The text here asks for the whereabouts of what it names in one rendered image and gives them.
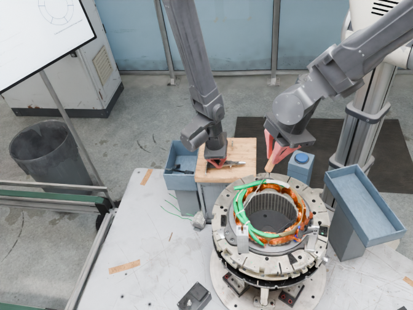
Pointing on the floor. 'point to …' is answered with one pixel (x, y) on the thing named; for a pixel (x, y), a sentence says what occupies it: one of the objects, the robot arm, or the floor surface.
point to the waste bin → (63, 172)
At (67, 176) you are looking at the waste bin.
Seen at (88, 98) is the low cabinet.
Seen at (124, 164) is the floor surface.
